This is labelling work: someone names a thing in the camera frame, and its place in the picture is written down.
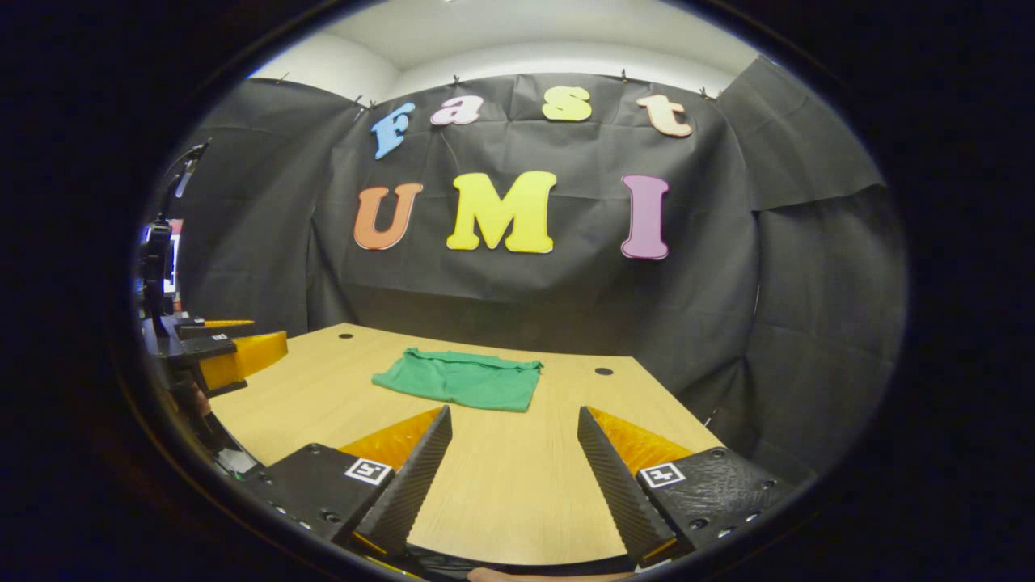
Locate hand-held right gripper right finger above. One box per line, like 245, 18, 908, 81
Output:
577, 406, 793, 568

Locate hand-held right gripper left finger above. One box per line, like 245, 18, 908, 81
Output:
241, 404, 454, 564

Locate green T-shirt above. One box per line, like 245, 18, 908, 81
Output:
371, 348, 544, 414

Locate computer monitor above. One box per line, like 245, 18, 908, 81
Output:
162, 218, 184, 296

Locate white and green device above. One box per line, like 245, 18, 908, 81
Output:
217, 447, 261, 479

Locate black backdrop cloth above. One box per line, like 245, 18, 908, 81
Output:
166, 57, 910, 486

